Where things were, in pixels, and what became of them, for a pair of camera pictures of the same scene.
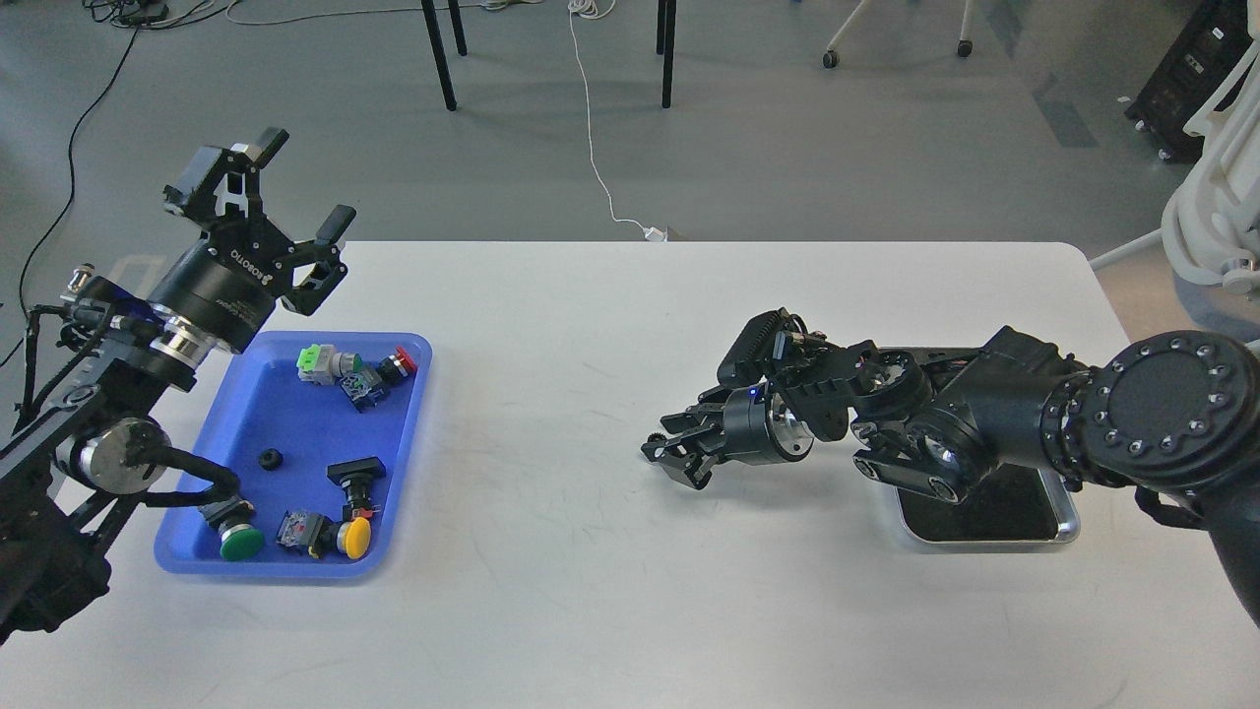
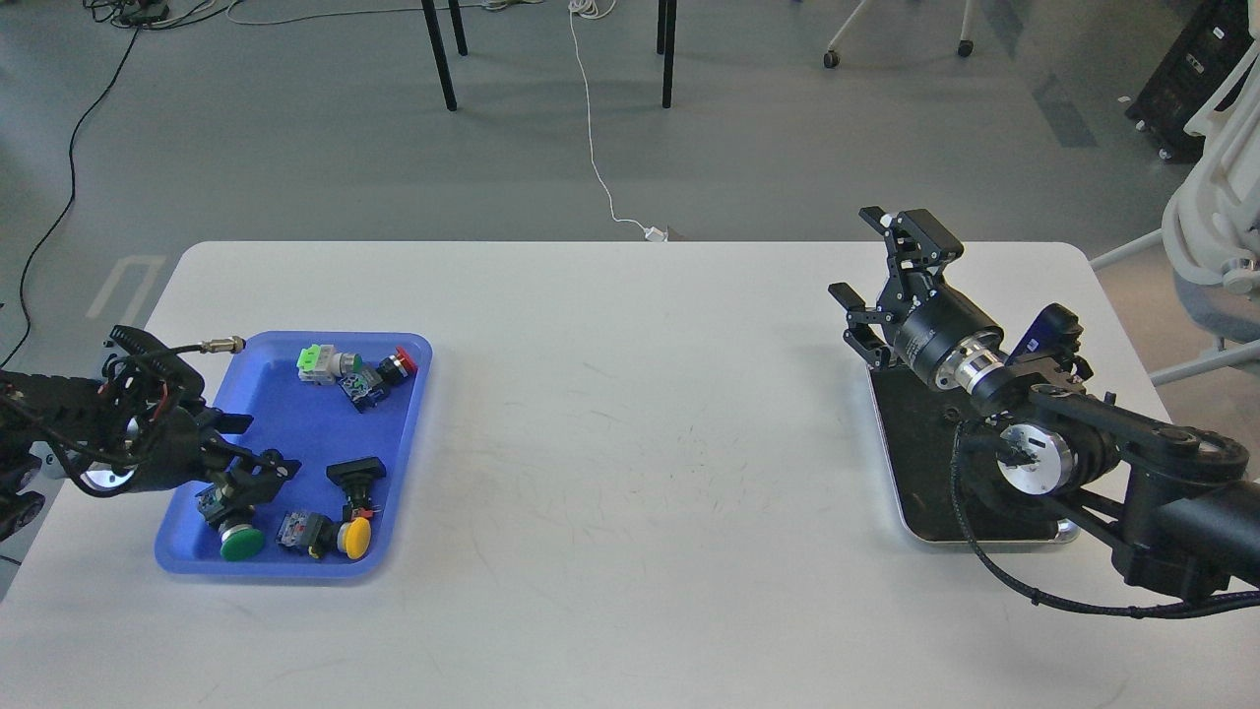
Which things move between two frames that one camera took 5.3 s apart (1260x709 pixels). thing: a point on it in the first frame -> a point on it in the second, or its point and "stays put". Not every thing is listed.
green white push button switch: x=321 y=364 stays put
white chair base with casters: x=831 y=58 stays put
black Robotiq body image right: x=762 y=427 -> x=924 y=319
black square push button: x=354 y=479 stays put
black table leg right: x=665 y=41 stays put
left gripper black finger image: x=325 y=252 -> x=251 y=478
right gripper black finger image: x=690 y=456 -> x=864 y=337
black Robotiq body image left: x=223 y=288 -> x=175 y=447
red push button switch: x=364 y=385 stays put
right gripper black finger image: x=699 y=418 -> x=917 y=240
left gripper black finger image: x=202 y=170 -> x=230 y=423
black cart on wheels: x=1210 y=37 stays put
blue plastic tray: x=319 y=427 stays put
